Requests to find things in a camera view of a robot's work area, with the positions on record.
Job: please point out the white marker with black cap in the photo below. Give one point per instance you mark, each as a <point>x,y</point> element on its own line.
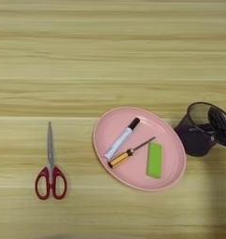
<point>119,143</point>

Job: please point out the pink oval plate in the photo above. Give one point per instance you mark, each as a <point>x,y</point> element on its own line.
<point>139,149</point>

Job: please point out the black mesh pen cup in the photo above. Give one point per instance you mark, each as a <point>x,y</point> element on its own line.
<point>192,143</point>

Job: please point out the green eraser block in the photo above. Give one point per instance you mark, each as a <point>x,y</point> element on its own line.
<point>154,161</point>

